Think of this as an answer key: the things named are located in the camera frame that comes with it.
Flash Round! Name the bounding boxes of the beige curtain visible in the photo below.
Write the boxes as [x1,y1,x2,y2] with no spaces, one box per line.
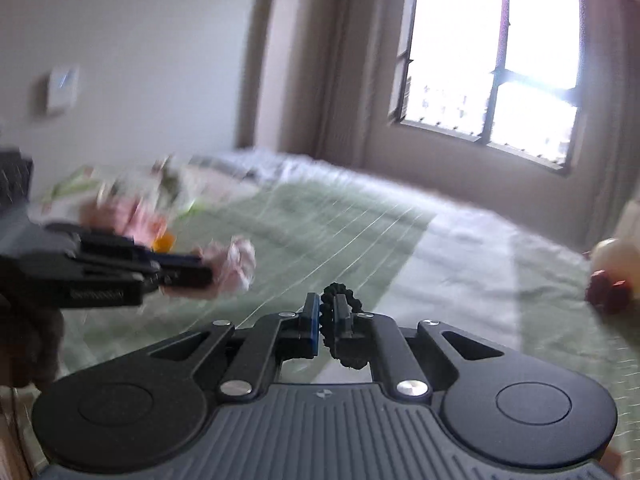
[570,0,640,248]
[235,0,413,171]

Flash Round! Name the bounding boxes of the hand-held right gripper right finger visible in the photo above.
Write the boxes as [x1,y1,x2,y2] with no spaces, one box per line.
[332,294,501,402]

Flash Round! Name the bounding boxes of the cream round plush red feet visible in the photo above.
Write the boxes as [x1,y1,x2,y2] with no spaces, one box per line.
[584,237,640,317]

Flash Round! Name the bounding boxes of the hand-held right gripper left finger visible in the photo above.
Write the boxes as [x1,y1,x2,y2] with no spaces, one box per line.
[150,292,322,402]

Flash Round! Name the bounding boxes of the black braided hair tie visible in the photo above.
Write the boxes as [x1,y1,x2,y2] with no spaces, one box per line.
[320,282,369,372]

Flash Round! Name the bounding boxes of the white green packet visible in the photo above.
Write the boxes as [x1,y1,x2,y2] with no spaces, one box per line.
[40,156,203,223]

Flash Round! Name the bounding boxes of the barred window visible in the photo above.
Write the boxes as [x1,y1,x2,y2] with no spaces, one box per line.
[387,0,587,177]

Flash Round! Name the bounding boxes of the white wall panel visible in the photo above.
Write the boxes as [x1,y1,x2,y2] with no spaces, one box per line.
[45,64,82,114]

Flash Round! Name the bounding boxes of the pink soft bundle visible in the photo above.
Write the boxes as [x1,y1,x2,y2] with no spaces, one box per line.
[80,194,168,248]

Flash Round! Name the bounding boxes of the pink satin bow hair tie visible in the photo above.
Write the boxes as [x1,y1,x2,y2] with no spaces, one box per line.
[165,239,257,302]

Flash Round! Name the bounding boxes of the green patterned bedsheet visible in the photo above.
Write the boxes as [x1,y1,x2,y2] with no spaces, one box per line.
[30,147,640,466]

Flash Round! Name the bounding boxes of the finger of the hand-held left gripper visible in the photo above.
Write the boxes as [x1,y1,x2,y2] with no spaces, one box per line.
[143,265,214,291]
[80,232,206,267]

